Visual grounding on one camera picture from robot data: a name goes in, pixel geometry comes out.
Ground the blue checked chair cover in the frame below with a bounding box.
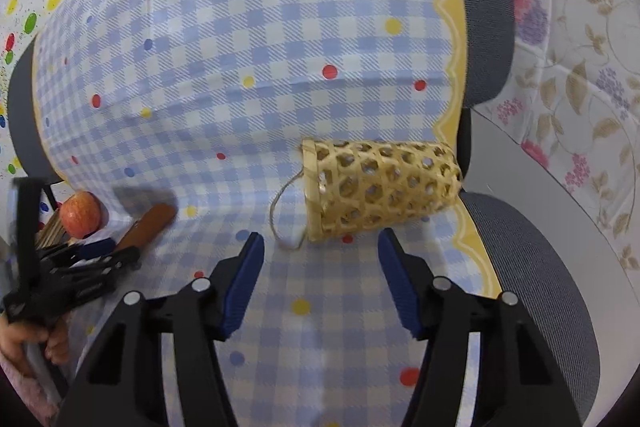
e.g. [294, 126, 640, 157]
[30, 0, 504, 427]

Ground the person's left hand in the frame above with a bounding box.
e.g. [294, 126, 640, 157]
[1, 314, 70, 378]

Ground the floral wall sheet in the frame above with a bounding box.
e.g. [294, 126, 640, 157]
[480, 0, 639, 283]

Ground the orange toy carrot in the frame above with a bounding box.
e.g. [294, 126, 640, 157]
[115, 204, 177, 251]

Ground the woven bamboo basket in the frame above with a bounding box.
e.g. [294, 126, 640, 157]
[269, 138, 463, 251]

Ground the dark grey office chair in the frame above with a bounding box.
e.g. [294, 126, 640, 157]
[6, 0, 601, 427]

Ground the pink fluffy sleeve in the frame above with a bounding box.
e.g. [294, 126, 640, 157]
[1, 355, 58, 426]

